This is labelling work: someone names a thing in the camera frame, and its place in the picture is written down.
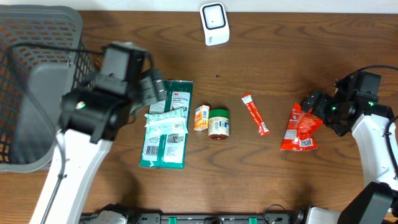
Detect red snack bag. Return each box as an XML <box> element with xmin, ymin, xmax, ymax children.
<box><xmin>280</xmin><ymin>103</ymin><xmax>323</xmax><ymax>151</ymax></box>

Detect orange snack packet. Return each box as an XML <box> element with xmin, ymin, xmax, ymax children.
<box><xmin>194</xmin><ymin>105</ymin><xmax>210</xmax><ymax>131</ymax></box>

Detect green 3M gloves package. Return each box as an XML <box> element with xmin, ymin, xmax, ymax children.
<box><xmin>139</xmin><ymin>80</ymin><xmax>193</xmax><ymax>169</ymax></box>

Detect green lid jar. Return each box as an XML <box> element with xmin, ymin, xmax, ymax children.
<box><xmin>208</xmin><ymin>109</ymin><xmax>229</xmax><ymax>140</ymax></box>

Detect red instant coffee stick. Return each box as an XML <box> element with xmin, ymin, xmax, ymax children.
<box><xmin>241</xmin><ymin>92</ymin><xmax>270</xmax><ymax>136</ymax></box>

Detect pale green wipes pack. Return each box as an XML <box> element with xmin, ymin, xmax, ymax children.
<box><xmin>145</xmin><ymin>108</ymin><xmax>188</xmax><ymax>139</ymax></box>

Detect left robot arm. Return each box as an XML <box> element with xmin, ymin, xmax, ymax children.
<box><xmin>30</xmin><ymin>42</ymin><xmax>165</xmax><ymax>223</ymax></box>

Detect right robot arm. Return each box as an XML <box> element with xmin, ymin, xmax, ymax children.
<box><xmin>301</xmin><ymin>67</ymin><xmax>397</xmax><ymax>224</ymax></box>

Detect white barcode scanner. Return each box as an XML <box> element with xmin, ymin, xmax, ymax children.
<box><xmin>200</xmin><ymin>2</ymin><xmax>230</xmax><ymax>46</ymax></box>

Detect grey plastic mesh basket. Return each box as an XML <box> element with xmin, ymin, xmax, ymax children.
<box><xmin>1</xmin><ymin>5</ymin><xmax>95</xmax><ymax>172</ymax></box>

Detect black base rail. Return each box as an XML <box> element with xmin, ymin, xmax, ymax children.
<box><xmin>80</xmin><ymin>212</ymin><xmax>296</xmax><ymax>224</ymax></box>

